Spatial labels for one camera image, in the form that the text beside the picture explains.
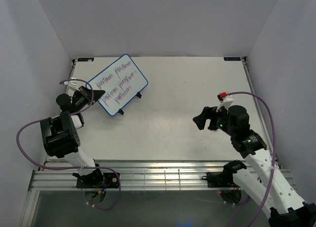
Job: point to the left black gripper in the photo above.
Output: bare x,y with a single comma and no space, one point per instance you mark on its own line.
86,93

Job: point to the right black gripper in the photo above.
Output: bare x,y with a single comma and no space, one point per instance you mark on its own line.
207,113

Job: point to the blue framed whiteboard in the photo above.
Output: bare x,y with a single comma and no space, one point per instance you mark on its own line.
122,80

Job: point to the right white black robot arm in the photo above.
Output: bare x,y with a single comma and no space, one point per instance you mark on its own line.
279,201

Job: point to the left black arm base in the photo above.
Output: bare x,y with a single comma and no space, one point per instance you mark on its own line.
109,180

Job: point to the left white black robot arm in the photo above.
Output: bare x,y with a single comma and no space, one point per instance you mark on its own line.
60,137

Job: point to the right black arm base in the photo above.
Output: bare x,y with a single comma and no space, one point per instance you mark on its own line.
218,180

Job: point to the left corner label sticker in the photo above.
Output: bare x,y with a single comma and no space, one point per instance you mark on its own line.
85,59

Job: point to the corner label sticker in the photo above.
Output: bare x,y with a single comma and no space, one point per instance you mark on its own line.
85,59
232,58

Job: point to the right corner label sticker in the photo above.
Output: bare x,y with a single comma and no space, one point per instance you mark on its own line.
232,58

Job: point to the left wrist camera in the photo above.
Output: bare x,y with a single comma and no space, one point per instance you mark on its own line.
71,84

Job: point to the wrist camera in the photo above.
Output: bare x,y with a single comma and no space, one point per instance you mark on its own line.
225,101
71,84

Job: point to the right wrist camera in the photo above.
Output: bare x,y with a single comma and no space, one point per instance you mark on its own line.
225,101

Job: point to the black wire easel stand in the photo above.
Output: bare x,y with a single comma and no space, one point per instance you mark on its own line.
138,95

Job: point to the aluminium frame rail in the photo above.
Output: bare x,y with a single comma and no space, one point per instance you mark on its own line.
135,176

